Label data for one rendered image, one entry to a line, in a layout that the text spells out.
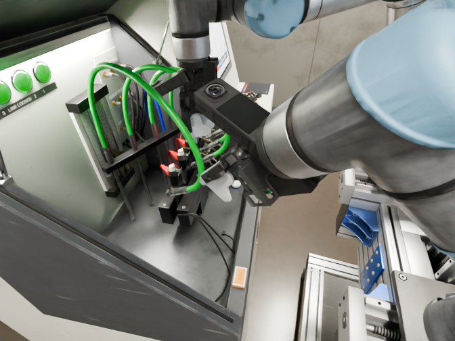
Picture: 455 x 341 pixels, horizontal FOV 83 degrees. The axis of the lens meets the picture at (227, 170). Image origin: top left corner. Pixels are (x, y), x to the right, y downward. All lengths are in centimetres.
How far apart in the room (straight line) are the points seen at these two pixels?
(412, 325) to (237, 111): 53
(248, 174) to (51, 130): 61
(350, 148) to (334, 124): 2
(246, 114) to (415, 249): 72
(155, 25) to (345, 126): 89
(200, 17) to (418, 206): 46
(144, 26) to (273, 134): 85
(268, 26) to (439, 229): 32
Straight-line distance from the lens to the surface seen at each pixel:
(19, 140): 75
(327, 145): 18
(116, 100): 102
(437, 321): 65
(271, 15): 42
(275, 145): 22
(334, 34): 322
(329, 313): 155
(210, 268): 86
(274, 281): 179
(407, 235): 93
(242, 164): 30
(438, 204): 20
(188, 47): 54
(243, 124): 28
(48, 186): 82
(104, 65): 62
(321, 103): 18
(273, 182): 30
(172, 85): 60
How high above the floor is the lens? 158
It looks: 40 degrees down
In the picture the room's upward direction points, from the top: 1 degrees counter-clockwise
